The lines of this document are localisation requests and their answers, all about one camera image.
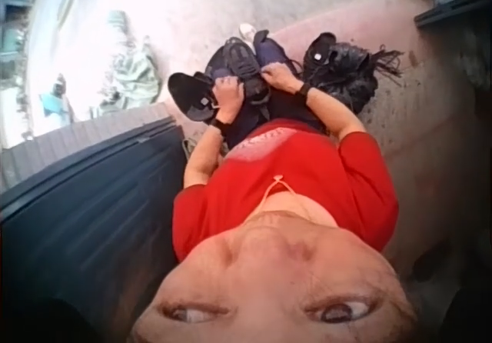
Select person's left hand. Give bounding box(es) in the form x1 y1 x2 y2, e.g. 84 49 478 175
212 75 248 124

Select person's right hand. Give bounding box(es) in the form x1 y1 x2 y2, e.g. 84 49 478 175
262 64 303 95

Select black shoe with treaded sole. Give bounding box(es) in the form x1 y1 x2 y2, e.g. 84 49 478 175
219 37 271 104

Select person's legs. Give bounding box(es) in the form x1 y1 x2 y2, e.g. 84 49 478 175
205 22 331 154

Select black shoe with white tag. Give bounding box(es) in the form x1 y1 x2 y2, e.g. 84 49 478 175
167 71 221 122

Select black shoe with white dot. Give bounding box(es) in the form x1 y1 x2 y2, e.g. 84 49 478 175
302 31 341 77

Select green cloth heap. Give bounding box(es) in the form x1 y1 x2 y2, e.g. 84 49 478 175
91 10 163 110

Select grey ribbed mat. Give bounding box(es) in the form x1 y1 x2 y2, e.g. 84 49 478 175
0 102 178 192

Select light blue object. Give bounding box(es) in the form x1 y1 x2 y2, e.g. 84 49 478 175
38 74 76 125

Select dark blue bin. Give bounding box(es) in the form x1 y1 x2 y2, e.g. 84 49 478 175
0 116 190 343

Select dark blue shelf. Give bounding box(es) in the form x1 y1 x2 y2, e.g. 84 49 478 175
413 0 492 29

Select dark green rack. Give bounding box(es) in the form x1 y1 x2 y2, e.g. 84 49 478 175
0 0 44 142

